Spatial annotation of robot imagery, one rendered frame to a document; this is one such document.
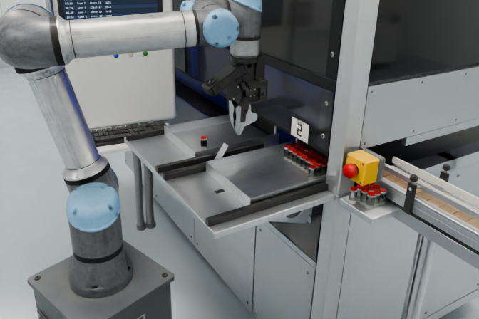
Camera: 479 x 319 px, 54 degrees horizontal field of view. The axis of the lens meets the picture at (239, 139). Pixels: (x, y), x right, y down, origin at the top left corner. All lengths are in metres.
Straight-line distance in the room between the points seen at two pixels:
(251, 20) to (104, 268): 0.67
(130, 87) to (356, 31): 1.11
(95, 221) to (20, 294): 1.48
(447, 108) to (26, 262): 2.12
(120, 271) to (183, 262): 1.39
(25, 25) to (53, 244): 1.96
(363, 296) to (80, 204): 1.06
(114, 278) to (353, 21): 0.85
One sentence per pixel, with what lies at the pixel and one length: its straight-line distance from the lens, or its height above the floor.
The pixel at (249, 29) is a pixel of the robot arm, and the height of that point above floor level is 1.37.
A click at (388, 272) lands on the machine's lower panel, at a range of 1.81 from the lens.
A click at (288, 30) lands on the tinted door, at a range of 1.48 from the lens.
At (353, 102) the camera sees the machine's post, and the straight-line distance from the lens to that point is 1.30.
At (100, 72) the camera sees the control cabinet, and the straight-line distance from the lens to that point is 2.02.
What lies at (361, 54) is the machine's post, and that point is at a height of 1.30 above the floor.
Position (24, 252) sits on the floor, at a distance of 2.81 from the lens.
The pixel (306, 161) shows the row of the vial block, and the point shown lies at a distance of 1.50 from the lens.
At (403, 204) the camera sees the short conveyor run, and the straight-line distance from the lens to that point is 1.39.
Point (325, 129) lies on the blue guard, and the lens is 1.38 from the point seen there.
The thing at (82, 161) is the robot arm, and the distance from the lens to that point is 1.19.
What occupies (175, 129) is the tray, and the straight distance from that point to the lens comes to 1.79.
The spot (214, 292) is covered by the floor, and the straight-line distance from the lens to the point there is 2.37.
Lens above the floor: 1.57
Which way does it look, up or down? 23 degrees down
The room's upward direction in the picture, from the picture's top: 1 degrees clockwise
